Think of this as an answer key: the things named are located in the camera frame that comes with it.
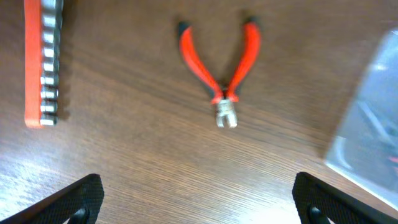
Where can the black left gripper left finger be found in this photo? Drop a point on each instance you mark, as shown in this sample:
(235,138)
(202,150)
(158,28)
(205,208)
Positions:
(79,202)

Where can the red black side cutters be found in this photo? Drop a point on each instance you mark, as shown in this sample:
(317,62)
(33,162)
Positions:
(223,98)

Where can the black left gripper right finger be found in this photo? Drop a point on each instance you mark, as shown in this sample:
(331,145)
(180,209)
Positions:
(318,202)

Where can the orange socket bit rail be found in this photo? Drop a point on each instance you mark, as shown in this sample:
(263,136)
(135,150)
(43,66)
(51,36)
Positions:
(43,24)

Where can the clear plastic container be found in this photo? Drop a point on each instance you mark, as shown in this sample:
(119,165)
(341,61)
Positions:
(364,148)

